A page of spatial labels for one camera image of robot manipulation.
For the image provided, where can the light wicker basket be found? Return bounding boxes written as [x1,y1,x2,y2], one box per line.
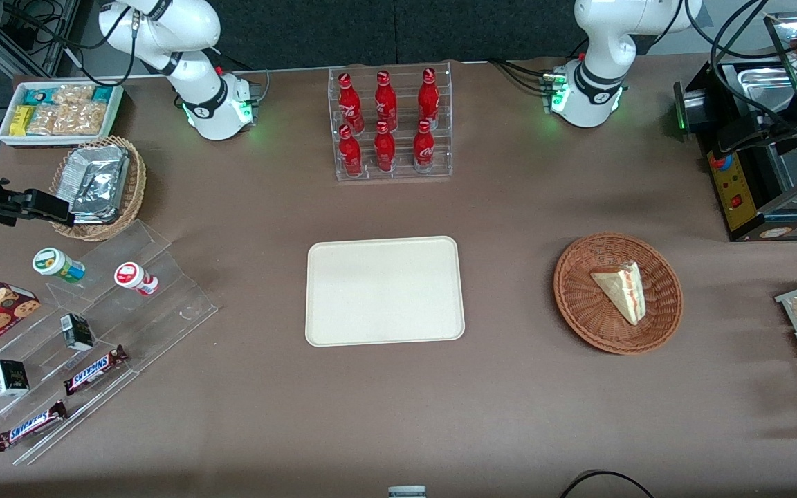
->
[48,136,147,242]

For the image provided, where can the wrapped triangle sandwich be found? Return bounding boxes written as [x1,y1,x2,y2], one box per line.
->
[589,260,648,326]

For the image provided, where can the brown wicker basket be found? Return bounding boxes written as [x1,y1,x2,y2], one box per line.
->
[553,232,684,356]

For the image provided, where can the cream plastic tray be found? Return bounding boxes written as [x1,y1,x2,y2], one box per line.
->
[304,235,466,348]

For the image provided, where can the green lid yogurt cup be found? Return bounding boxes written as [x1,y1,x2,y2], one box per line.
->
[32,247,86,285]

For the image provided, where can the white rectangular snack bin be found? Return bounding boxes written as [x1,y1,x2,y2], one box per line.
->
[0,81,125,148]

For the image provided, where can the stack of foil containers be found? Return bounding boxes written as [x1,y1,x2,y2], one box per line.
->
[66,145,131,225]

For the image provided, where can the black machine with yellow panel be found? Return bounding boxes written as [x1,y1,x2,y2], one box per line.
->
[673,10,797,243]

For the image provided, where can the yellow snack packet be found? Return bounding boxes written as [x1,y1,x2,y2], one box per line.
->
[10,104,37,137]

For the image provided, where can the clear rice cracker packet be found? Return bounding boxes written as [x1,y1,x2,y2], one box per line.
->
[51,84,97,107]
[27,102,108,137]

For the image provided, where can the red lid yogurt cup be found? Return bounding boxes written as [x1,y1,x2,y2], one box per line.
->
[113,261,160,297]

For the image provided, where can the small black carton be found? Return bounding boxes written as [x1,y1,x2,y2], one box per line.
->
[0,359,30,397]
[59,313,95,352]

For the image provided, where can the dark equipment rack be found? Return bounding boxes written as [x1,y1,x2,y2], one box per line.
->
[0,0,82,78]

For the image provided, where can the clear acrylic stepped shelf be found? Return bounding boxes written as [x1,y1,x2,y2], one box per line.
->
[0,219,220,466]

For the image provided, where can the Snickers bar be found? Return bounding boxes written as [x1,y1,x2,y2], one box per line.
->
[62,344,129,396]
[0,399,69,452]

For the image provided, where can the red cola bottle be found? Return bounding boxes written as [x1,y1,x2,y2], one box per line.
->
[374,122,397,174]
[338,72,364,133]
[374,70,399,131]
[412,120,436,174]
[417,67,441,129]
[338,124,364,178]

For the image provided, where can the clear acrylic bottle rack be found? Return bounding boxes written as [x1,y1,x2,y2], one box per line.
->
[327,62,454,183]

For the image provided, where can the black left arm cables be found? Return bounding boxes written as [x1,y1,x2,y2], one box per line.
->
[686,0,797,139]

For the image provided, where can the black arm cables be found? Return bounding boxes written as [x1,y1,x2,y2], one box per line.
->
[686,0,797,139]
[0,0,140,87]

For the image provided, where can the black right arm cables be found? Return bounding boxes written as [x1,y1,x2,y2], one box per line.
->
[0,0,140,87]

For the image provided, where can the black base cable bundle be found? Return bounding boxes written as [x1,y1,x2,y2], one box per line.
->
[487,58,560,96]

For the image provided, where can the black cable loop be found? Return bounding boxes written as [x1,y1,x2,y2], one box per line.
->
[558,470,656,498]

